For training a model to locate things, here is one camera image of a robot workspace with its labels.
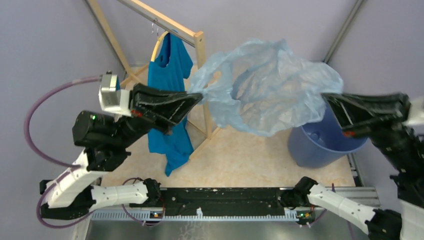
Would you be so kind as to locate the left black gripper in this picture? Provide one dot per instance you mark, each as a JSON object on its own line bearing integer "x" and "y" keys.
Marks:
{"x": 165, "y": 108}

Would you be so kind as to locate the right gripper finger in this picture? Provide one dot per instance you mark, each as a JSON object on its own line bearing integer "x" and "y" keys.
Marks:
{"x": 354, "y": 111}
{"x": 359, "y": 129}

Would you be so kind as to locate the blue plastic trash bin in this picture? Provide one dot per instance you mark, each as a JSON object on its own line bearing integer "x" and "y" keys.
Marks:
{"x": 318, "y": 144}

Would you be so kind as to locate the wooden clothes rack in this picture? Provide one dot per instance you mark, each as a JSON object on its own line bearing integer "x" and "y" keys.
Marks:
{"x": 194, "y": 39}

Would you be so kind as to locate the light blue trash bag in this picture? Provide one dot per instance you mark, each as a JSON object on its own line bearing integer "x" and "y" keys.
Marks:
{"x": 261, "y": 87}

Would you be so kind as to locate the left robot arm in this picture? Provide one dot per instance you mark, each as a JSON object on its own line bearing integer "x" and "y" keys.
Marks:
{"x": 105, "y": 141}

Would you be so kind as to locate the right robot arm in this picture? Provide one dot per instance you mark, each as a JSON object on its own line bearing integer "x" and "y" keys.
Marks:
{"x": 401, "y": 216}

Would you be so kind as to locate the yellow clothes hanger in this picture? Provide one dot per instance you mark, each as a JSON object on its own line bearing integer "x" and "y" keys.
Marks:
{"x": 157, "y": 46}

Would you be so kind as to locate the metal hook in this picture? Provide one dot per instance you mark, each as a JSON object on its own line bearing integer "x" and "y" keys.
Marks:
{"x": 155, "y": 28}

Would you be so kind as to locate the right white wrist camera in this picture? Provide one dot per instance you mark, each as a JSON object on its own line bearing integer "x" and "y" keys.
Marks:
{"x": 416, "y": 113}

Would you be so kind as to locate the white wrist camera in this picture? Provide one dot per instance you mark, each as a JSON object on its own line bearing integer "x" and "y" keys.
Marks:
{"x": 112, "y": 98}
{"x": 416, "y": 113}

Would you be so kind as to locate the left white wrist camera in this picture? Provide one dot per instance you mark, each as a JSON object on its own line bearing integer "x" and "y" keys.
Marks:
{"x": 112, "y": 98}

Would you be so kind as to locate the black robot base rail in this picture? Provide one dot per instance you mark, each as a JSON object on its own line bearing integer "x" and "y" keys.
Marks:
{"x": 227, "y": 202}

